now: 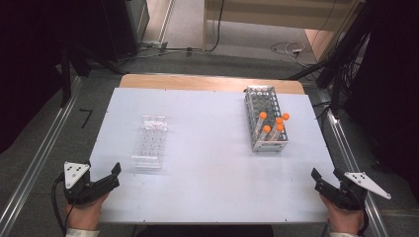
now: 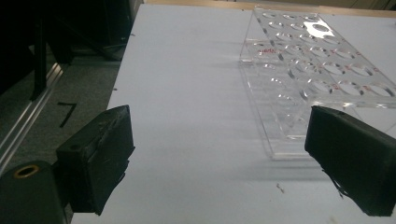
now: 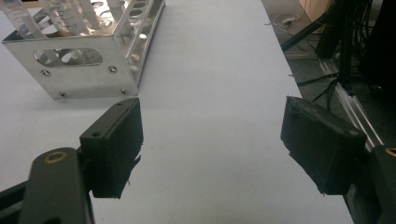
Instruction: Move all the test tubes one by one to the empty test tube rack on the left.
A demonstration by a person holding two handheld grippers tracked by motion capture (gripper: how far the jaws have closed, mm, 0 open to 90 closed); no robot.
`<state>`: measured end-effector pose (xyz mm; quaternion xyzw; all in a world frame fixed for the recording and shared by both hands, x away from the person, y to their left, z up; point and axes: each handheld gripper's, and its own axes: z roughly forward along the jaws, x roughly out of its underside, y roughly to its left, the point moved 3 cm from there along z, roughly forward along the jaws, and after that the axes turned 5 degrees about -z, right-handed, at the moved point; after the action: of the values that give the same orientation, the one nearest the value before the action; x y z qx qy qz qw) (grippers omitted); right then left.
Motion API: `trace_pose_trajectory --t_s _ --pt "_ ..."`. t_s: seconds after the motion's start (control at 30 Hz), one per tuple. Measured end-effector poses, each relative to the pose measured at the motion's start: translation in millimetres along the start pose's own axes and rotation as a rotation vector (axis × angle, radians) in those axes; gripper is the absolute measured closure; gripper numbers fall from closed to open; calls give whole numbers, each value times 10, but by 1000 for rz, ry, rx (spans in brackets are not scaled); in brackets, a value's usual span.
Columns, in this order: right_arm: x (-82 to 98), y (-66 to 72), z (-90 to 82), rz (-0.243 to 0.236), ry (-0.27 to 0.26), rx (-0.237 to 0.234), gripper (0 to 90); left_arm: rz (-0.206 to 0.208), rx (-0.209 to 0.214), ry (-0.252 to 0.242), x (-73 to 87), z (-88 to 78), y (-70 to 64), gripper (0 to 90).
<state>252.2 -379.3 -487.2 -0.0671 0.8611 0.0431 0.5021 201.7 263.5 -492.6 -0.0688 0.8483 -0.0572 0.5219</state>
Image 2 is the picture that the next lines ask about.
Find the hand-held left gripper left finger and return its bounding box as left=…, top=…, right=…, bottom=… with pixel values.
left=55, top=105, right=135, bottom=217

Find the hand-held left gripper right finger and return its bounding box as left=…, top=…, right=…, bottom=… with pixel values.
left=304, top=105, right=396, bottom=217

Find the clear acrylic tube rack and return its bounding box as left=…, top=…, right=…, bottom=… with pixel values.
left=238, top=7, right=396, bottom=161

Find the black metal stand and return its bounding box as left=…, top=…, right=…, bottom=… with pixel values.
left=29, top=12, right=48, bottom=101

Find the metal floor rail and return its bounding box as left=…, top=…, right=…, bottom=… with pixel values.
left=0, top=62, right=64, bottom=175

